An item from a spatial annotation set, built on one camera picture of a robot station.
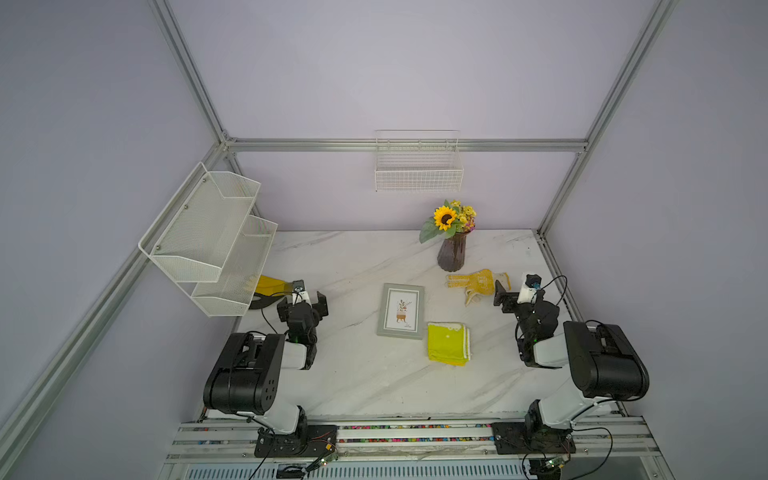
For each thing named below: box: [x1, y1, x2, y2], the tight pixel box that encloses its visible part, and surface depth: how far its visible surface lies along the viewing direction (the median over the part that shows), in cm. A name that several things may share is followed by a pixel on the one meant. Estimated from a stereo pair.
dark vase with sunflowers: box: [419, 199, 477, 272], surface depth 92 cm
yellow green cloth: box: [427, 322, 471, 367], surface depth 90 cm
